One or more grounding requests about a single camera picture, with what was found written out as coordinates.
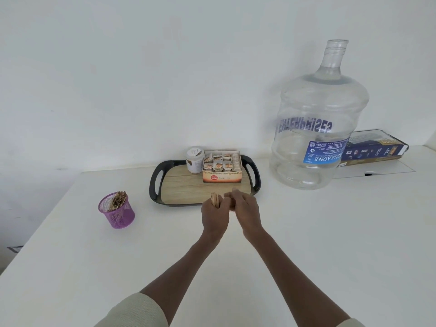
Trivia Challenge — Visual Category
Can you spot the person's right hand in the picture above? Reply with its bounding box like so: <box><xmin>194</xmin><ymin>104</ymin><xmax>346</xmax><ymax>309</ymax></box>
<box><xmin>223</xmin><ymin>188</ymin><xmax>265</xmax><ymax>241</ymax></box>

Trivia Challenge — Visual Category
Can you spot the person's left hand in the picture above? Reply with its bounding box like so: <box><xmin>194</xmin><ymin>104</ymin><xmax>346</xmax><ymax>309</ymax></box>
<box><xmin>201</xmin><ymin>196</ymin><xmax>231</xmax><ymax>240</ymax></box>

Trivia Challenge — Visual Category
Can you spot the person's left forearm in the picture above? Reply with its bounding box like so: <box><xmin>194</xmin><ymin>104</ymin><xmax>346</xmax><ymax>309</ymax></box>
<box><xmin>140</xmin><ymin>231</ymin><xmax>229</xmax><ymax>314</ymax></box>

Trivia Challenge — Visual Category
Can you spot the person's right forearm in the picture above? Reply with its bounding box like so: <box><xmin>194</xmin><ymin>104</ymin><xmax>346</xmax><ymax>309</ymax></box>
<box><xmin>243</xmin><ymin>227</ymin><xmax>352</xmax><ymax>327</ymax></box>

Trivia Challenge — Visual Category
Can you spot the cardboard box with red label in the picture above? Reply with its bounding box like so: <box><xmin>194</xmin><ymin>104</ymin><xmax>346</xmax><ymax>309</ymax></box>
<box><xmin>202</xmin><ymin>150</ymin><xmax>243</xmax><ymax>184</ymax></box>

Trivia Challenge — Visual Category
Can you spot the black tray with wood-look base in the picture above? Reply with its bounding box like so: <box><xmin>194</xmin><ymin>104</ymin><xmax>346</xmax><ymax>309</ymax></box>
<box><xmin>149</xmin><ymin>154</ymin><xmax>261</xmax><ymax>207</ymax></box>

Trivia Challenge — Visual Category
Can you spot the row of sachets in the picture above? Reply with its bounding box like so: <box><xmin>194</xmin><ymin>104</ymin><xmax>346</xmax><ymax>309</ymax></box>
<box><xmin>204</xmin><ymin>152</ymin><xmax>240</xmax><ymax>171</ymax></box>

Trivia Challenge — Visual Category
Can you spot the white round jar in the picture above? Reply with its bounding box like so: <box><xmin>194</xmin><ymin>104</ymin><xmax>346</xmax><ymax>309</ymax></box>
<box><xmin>186</xmin><ymin>147</ymin><xmax>205</xmax><ymax>174</ymax></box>

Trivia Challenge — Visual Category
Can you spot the purple mesh pen cup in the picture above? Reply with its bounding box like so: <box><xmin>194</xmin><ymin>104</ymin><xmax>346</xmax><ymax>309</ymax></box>
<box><xmin>98</xmin><ymin>191</ymin><xmax>136</xmax><ymax>230</ymax></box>

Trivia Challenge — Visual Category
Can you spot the bunch of brown paper sticks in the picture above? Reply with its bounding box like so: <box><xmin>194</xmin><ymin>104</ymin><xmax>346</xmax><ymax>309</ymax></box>
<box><xmin>108</xmin><ymin>191</ymin><xmax>128</xmax><ymax>212</ymax></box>

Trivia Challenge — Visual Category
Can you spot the large clear water jug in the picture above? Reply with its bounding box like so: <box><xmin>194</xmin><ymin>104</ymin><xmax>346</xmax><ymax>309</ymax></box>
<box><xmin>269</xmin><ymin>39</ymin><xmax>370</xmax><ymax>191</ymax></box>

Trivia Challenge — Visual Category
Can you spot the cream long-sleeved shirt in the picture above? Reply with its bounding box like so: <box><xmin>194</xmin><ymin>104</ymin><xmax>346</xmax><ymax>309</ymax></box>
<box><xmin>94</xmin><ymin>292</ymin><xmax>366</xmax><ymax>327</ymax></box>

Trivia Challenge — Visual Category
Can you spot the dark blue cardboard box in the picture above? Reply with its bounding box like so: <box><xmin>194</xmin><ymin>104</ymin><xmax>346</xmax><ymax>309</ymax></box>
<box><xmin>335</xmin><ymin>129</ymin><xmax>409</xmax><ymax>168</ymax></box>

